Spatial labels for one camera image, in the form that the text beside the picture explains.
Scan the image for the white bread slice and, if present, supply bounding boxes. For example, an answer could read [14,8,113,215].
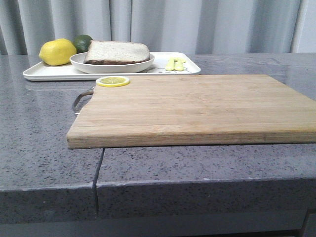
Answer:
[83,40,150,65]

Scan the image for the white round plate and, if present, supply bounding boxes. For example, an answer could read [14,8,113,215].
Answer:
[70,52,155,74]

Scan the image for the white bear tray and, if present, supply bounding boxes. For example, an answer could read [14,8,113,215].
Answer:
[23,52,201,81]

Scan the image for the wooden cutting board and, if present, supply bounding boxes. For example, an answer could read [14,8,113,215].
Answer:
[67,75,316,149]

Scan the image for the yellow plastic fork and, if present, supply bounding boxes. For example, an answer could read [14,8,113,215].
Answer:
[165,57,178,71]

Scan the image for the lemon slice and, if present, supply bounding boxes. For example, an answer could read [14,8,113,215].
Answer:
[96,76,130,87]

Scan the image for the grey curtain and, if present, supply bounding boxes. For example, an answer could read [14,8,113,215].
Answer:
[0,0,316,55]

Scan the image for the green lime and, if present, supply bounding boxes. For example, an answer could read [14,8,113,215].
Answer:
[72,35,92,53]

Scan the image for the yellow lemon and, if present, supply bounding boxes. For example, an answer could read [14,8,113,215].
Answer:
[39,39,77,66]

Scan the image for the metal board handle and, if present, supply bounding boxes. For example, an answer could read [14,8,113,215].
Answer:
[72,87,94,116]

